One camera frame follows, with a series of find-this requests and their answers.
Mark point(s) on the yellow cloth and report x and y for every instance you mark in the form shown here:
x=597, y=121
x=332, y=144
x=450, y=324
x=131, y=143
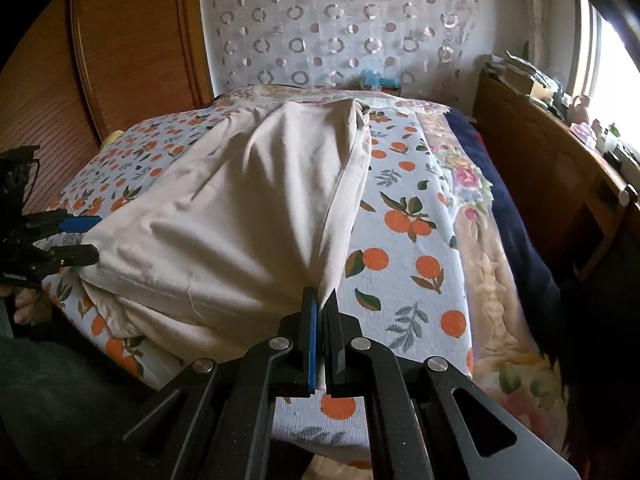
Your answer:
x=114, y=137

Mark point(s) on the blue plastic box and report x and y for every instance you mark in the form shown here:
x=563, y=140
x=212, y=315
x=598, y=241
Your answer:
x=380, y=82

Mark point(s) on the bright window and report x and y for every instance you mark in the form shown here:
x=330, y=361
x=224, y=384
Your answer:
x=615, y=70

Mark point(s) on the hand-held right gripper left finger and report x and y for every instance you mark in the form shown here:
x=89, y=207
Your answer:
x=311, y=340

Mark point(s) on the white bottle with green cap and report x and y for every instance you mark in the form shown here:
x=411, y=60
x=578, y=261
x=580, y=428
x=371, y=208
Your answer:
x=611, y=140

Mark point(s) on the pile of books and boxes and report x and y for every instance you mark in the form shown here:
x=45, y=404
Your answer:
x=530, y=77

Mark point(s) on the pale purple container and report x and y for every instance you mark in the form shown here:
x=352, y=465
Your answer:
x=584, y=134

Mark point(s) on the pink figurine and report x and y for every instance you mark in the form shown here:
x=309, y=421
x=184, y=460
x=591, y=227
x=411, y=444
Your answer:
x=580, y=107

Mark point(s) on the round metal knob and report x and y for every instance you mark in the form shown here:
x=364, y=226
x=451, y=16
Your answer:
x=626, y=195

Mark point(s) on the orange fruit print bedsheet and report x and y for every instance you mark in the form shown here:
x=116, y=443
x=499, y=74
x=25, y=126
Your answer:
x=410, y=240

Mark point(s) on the wooden headboard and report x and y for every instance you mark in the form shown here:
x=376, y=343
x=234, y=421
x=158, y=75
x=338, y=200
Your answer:
x=125, y=50

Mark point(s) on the circle pattern sheer curtain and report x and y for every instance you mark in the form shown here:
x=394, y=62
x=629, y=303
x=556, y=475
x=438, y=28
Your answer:
x=325, y=20

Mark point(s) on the beige printed t-shirt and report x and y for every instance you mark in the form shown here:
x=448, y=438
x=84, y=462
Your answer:
x=225, y=210

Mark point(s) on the brown wooden headboard cabinet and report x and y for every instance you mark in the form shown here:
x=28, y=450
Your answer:
x=540, y=160

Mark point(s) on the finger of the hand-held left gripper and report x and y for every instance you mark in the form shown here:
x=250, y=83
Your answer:
x=75, y=255
x=80, y=223

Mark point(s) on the person's dark trousers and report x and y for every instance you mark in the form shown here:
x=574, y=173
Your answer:
x=60, y=400

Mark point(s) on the floral quilted blanket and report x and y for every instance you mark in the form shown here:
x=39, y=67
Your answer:
x=490, y=280

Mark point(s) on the person's left hand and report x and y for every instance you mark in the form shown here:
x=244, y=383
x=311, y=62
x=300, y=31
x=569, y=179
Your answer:
x=25, y=305

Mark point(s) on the white vertical pipe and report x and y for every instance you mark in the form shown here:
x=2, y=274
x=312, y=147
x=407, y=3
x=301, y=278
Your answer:
x=537, y=5

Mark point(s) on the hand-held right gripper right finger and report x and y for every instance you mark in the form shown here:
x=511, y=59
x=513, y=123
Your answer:
x=334, y=350

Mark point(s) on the navy blue blanket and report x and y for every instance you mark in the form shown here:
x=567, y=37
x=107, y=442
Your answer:
x=520, y=230

